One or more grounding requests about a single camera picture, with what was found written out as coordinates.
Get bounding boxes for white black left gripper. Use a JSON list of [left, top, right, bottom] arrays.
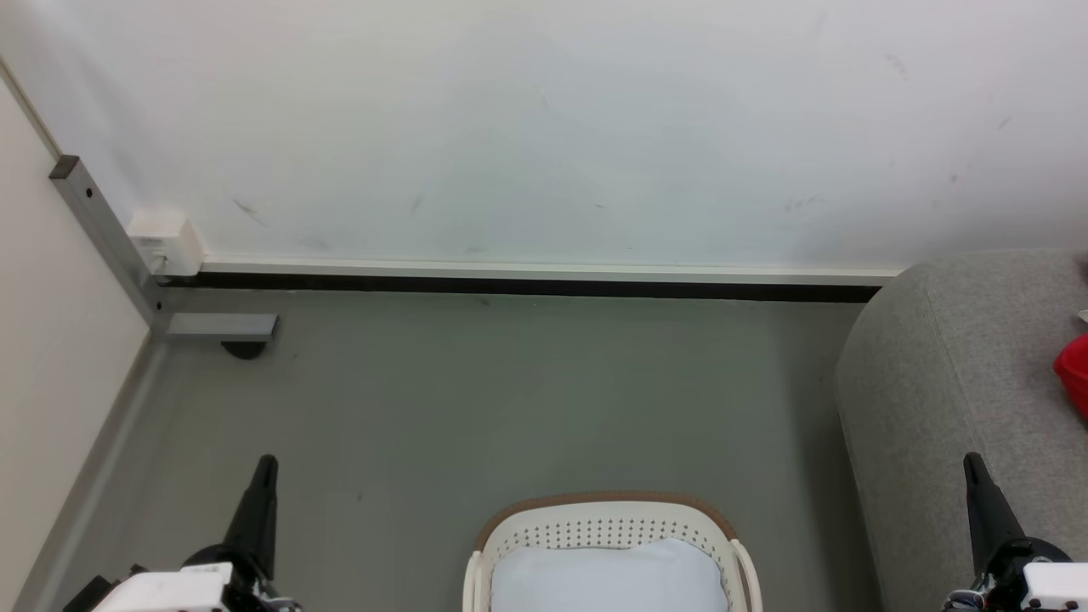
[[63, 454, 303, 612]]

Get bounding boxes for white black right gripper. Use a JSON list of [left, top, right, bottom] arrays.
[[942, 452, 1088, 612]]

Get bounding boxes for red and white jersey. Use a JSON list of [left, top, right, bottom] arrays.
[[1053, 333, 1088, 422]]

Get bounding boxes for white perforated basket brown rim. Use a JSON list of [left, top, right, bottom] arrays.
[[462, 490, 764, 612]]

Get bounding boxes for light blue clothing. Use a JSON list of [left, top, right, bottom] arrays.
[[490, 536, 730, 612]]

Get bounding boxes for grey fabric sofa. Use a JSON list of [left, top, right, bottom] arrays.
[[834, 248, 1088, 612]]

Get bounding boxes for black and white baseboard strip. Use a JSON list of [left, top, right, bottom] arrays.
[[156, 258, 904, 305]]

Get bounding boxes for white wall socket box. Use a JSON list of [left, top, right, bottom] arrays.
[[127, 209, 207, 280]]

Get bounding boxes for grey metal frame leg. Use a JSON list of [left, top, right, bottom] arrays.
[[48, 155, 281, 344]]

